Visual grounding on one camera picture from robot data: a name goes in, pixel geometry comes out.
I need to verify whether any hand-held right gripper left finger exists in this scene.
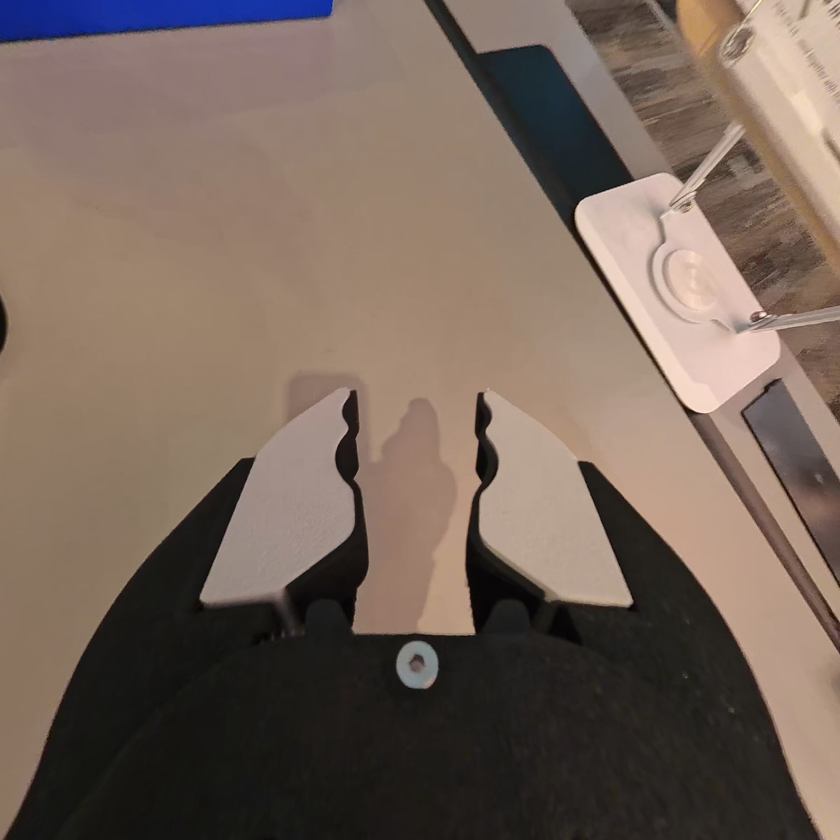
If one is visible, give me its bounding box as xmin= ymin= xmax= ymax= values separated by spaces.
xmin=199 ymin=387 xmax=371 ymax=636

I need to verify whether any blue plastic bin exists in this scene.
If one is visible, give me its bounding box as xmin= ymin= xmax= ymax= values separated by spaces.
xmin=0 ymin=0 xmax=336 ymax=42

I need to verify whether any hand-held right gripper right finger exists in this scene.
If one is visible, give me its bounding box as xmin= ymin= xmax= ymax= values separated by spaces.
xmin=466 ymin=389 xmax=635 ymax=636

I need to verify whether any wooden backing board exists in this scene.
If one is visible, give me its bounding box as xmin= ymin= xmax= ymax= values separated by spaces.
xmin=676 ymin=0 xmax=840 ymax=263

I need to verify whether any black desk flap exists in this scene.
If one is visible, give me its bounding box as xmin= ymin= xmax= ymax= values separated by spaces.
xmin=740 ymin=379 xmax=840 ymax=588
xmin=482 ymin=45 xmax=634 ymax=227

